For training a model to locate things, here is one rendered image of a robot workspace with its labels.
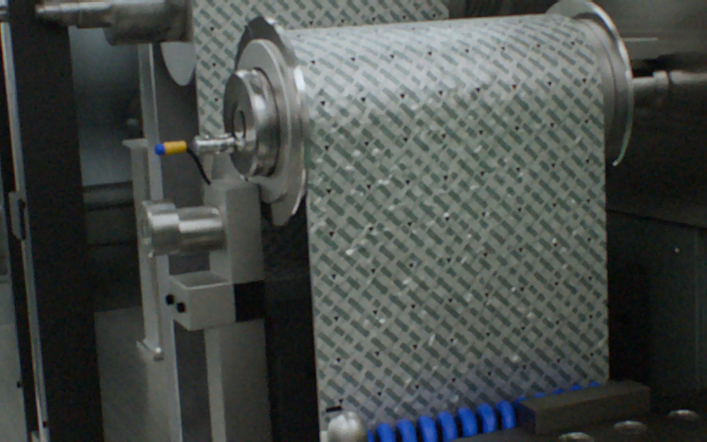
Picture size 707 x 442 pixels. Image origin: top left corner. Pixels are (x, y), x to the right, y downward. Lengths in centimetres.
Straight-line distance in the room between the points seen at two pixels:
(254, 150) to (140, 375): 74
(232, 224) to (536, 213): 22
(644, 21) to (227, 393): 45
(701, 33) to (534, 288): 23
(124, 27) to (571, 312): 44
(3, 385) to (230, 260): 72
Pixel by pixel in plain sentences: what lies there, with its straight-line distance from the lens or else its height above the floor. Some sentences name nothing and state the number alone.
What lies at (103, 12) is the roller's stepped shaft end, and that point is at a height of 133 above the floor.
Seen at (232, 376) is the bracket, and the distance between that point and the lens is 95.
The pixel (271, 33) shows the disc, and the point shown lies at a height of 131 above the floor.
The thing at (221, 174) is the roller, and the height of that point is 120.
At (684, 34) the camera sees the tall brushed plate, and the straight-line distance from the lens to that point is 103.
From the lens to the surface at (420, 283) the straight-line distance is 90.
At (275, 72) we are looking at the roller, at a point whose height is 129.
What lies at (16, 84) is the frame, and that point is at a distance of 114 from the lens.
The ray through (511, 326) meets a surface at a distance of 95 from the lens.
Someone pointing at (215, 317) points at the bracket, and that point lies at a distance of 93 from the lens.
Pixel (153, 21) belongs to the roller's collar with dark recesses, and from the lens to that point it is 111.
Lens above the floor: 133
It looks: 10 degrees down
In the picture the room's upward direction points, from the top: 3 degrees counter-clockwise
